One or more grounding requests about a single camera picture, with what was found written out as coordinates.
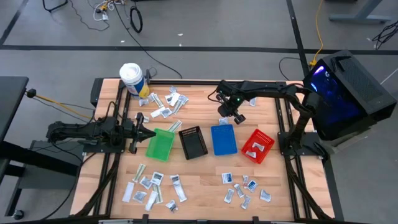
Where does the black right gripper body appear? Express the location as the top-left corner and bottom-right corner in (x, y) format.
(221, 93), (246, 115)

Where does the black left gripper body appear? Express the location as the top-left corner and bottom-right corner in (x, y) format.
(123, 119), (139, 146)

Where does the green plastic basket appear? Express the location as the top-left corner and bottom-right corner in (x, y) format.
(145, 128), (177, 162)

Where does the blue plastic basket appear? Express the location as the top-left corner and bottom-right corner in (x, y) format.
(210, 123), (239, 156)

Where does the red plastic basket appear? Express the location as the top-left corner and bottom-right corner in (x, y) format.
(241, 128), (275, 165)

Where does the long striped packet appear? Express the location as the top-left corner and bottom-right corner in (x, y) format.
(151, 93), (165, 108)
(167, 119), (183, 134)
(152, 184), (164, 205)
(172, 100), (184, 115)
(132, 163), (147, 184)

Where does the black plastic basket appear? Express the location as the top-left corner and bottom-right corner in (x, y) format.
(178, 125), (209, 161)

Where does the white wipes canister blue label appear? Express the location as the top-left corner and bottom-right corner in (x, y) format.
(119, 62), (150, 100)

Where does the long white ridged packet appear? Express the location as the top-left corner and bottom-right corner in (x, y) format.
(173, 181), (188, 203)

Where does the black desk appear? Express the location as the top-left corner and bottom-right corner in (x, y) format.
(0, 76), (80, 218)

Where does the black computer tower blue glow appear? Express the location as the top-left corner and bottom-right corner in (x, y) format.
(302, 49), (398, 141)

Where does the grey desk leg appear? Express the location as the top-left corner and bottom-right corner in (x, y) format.
(328, 0), (393, 24)

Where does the black aluminium table frame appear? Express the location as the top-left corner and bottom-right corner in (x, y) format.
(70, 77), (345, 224)

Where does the thin black cable loop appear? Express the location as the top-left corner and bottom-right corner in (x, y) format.
(278, 56), (312, 81)

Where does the long black floor cable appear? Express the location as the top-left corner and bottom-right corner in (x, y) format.
(113, 0), (183, 80)

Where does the yellow floor cable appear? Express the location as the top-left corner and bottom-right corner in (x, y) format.
(309, 0), (325, 68)

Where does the black cable coil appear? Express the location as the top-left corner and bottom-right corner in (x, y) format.
(129, 5), (144, 34)

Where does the white cable bundle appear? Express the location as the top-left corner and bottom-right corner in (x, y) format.
(93, 0), (125, 22)

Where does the black cable tangle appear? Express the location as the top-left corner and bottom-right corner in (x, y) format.
(371, 20), (398, 50)

